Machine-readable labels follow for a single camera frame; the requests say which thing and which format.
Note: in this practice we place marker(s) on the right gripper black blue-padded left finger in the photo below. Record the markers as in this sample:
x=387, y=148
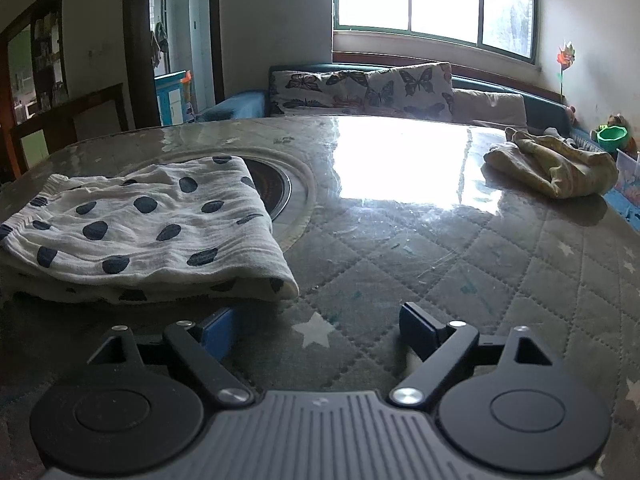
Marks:
x=138, y=401

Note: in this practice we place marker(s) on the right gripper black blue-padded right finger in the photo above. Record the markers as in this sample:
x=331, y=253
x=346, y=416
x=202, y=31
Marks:
x=504, y=402

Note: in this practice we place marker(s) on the white navy polka dot garment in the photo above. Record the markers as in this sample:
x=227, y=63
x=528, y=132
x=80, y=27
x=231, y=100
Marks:
x=163, y=232

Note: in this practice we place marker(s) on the grey star quilted table cover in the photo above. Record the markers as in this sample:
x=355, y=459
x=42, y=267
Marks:
x=408, y=211

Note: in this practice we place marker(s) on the crumpled yellow garment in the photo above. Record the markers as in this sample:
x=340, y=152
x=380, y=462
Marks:
x=551, y=166

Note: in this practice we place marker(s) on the round dark induction cooktop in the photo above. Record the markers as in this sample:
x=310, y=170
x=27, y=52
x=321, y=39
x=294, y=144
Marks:
x=273, y=185

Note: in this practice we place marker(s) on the green plastic bowl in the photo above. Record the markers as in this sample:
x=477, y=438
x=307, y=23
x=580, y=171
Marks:
x=613, y=138

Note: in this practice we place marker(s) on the blue sofa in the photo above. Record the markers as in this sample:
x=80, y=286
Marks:
x=541, y=114

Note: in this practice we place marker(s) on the beige cushion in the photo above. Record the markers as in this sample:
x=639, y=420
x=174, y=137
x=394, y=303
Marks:
x=496, y=109

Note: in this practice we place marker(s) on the dark wooden table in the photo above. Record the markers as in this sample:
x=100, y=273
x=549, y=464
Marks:
x=58, y=126

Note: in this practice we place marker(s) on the butterfly print cushion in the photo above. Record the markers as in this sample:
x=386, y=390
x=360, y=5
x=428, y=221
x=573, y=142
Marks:
x=421, y=91

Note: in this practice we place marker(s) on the blue white small cabinet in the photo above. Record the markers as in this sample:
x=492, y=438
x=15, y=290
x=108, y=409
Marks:
x=173, y=94

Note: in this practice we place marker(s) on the colourful pinwheel toy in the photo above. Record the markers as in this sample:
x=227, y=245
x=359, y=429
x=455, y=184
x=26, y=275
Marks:
x=565, y=59

